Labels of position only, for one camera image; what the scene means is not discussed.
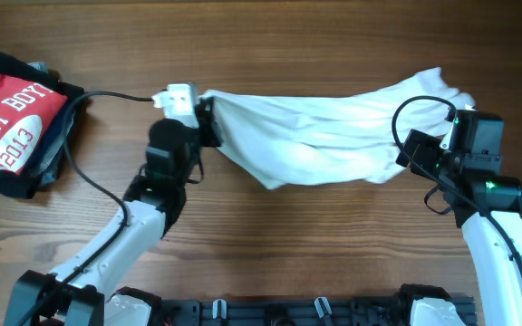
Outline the white t-shirt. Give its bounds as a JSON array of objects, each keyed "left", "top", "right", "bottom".
[{"left": 202, "top": 68, "right": 475, "bottom": 189}]

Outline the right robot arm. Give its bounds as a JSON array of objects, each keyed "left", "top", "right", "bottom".
[{"left": 395, "top": 110, "right": 522, "bottom": 325}]

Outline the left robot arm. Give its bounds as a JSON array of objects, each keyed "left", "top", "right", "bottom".
[{"left": 4, "top": 95, "right": 221, "bottom": 325}]

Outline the black folded garment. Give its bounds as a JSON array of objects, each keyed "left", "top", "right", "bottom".
[{"left": 0, "top": 52, "right": 86, "bottom": 199}]

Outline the red printed folded t-shirt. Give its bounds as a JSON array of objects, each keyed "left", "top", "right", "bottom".
[{"left": 0, "top": 73, "right": 67, "bottom": 174}]

